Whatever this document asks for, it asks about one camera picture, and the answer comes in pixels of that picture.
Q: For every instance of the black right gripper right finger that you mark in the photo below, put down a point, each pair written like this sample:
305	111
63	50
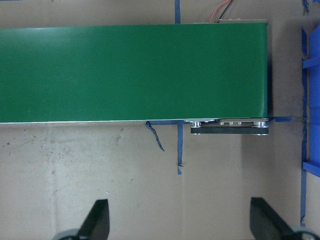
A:
265	223

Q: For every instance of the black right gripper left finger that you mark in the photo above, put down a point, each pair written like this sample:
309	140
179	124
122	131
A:
96	225

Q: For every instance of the green conveyor belt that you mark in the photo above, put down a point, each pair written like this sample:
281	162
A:
212	75

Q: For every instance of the blue bin right side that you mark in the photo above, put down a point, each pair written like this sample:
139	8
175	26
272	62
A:
311	69

